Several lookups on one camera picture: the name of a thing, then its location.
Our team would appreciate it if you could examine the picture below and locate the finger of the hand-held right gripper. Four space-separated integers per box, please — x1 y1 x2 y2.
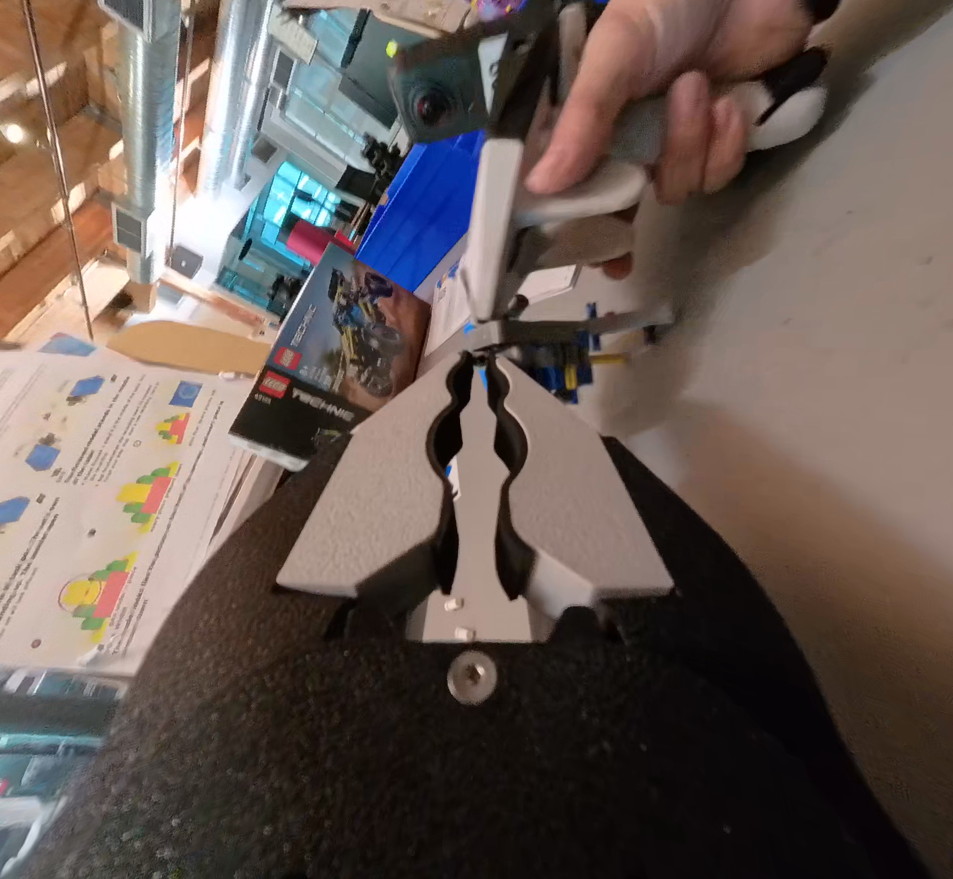
458 138 526 323

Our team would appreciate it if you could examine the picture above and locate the folded paper leaflet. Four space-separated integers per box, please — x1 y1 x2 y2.
430 259 477 362

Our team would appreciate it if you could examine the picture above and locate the lego instruction booklet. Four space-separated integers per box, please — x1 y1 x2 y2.
514 264 583 308

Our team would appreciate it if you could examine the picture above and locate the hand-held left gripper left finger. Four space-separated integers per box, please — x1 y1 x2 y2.
275 352 474 600

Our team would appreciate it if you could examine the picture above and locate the magenta padded seat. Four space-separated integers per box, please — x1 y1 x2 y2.
286 220 357 263

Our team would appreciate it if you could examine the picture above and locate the lego set cardboard box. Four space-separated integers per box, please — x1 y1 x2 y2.
227 244 433 470

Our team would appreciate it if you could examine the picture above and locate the printed instruction sheet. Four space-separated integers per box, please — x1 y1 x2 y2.
0 334 258 675

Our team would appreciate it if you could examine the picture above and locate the blue grey lego sub-assembly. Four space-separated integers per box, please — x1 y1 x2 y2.
462 301 675 403

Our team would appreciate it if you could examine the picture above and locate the silver ventilation duct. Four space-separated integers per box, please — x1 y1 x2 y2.
93 0 187 284
197 0 299 195

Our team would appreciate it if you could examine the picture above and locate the person's right hand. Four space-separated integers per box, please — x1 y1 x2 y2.
525 0 814 280

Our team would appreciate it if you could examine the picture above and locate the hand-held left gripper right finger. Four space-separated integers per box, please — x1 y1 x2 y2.
485 355 675 608

